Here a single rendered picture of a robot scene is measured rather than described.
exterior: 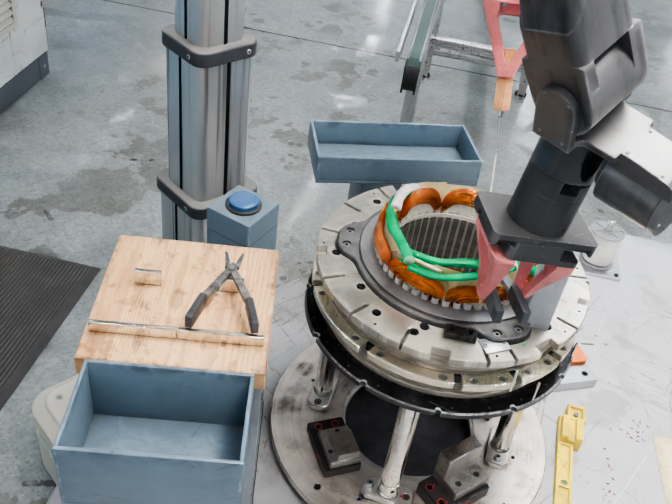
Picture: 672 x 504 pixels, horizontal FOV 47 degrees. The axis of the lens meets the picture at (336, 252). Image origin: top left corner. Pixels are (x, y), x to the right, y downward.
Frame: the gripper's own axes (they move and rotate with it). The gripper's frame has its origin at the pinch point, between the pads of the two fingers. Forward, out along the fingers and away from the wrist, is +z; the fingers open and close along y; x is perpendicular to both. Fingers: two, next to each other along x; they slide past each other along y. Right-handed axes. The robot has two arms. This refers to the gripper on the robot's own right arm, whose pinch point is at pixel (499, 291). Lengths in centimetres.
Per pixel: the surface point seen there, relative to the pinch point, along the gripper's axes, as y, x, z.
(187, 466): -27.9, -11.3, 14.9
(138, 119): -43, 233, 124
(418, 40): 35, 153, 37
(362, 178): -4.3, 39.8, 14.6
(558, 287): 7.3, 2.2, 0.3
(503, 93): -1.5, 13.3, -14.4
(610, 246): 48, 49, 27
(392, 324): -8.0, 2.9, 8.5
